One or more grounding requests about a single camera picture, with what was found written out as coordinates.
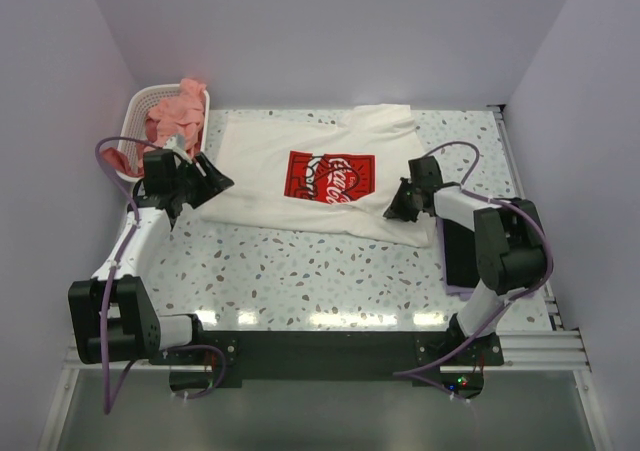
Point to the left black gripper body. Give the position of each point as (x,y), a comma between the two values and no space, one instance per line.
(177,183)

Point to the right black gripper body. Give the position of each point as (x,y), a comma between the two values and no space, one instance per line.
(417,187)

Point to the white t-shirt red print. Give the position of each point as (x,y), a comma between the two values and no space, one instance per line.
(326,178)

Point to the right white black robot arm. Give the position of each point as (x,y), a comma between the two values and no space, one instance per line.
(500,242)

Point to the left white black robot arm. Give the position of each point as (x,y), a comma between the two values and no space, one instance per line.
(112,314)

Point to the pink crumpled t-shirt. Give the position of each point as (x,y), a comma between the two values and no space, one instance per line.
(159,112)

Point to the white plastic laundry basket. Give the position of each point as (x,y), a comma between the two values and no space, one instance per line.
(134,150)

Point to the folded lavender t-shirt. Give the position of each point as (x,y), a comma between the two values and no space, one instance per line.
(457,291)

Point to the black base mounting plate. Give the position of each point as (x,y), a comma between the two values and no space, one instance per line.
(334,356)

